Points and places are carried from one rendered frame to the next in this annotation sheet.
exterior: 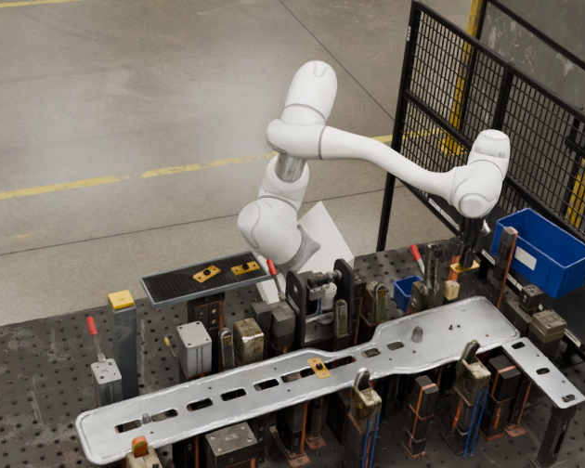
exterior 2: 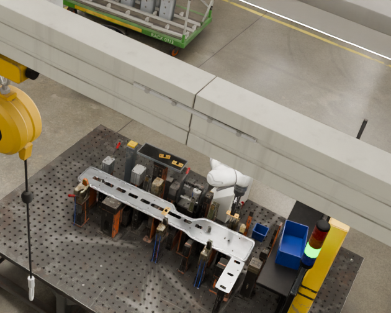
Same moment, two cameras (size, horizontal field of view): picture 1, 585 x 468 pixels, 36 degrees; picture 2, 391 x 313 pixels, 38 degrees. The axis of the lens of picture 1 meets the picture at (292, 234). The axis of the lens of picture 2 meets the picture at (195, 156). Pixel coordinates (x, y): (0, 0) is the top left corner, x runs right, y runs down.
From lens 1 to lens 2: 2.46 m
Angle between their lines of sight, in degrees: 36
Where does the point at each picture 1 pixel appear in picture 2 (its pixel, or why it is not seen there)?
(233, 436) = (112, 202)
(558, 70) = not seen: outside the picture
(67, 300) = (198, 161)
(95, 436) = (86, 174)
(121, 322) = (128, 151)
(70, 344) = (138, 158)
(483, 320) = (239, 246)
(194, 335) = (138, 169)
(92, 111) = (300, 104)
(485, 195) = (213, 177)
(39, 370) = (121, 158)
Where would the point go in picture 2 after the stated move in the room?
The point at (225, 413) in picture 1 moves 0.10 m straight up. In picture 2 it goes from (123, 197) to (123, 187)
